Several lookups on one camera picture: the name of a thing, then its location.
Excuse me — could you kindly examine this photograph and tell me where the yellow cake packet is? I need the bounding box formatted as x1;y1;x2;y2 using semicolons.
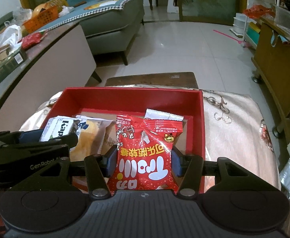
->
70;115;112;162

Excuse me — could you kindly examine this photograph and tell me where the wooden cabinet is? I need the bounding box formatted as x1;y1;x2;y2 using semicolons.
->
252;17;290;142

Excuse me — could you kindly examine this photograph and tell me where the dark wooden stool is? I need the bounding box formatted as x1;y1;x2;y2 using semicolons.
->
105;72;199;89

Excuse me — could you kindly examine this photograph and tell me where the floral pink tablecloth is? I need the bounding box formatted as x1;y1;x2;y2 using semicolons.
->
21;87;280;188

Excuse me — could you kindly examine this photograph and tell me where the white plastic bag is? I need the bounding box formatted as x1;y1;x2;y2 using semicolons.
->
0;25;22;51

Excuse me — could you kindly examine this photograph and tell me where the grey sofa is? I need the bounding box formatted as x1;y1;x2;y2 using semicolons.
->
38;0;144;66

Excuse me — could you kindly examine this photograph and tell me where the red cardboard box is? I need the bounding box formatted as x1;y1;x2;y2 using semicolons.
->
40;86;206;195

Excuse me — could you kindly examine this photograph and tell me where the red Trolli candy bag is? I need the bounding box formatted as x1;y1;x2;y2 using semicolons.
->
107;115;183;193

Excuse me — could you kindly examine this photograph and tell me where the white Kaprons wafer pack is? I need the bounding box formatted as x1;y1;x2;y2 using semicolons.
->
39;115;80;142

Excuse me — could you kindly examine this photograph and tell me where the pink fly swatter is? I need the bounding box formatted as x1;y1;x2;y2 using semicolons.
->
213;30;244;46

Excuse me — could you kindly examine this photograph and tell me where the red packet on counter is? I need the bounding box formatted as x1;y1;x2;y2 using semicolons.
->
21;31;47;51

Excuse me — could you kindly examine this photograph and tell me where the white green snack packet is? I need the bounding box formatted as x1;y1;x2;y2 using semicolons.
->
144;108;184;121

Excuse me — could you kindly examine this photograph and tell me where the orange plastic basket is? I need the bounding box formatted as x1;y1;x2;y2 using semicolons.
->
23;6;58;34

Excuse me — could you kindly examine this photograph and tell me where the dark green long box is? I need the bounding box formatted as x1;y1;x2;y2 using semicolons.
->
0;48;27;83

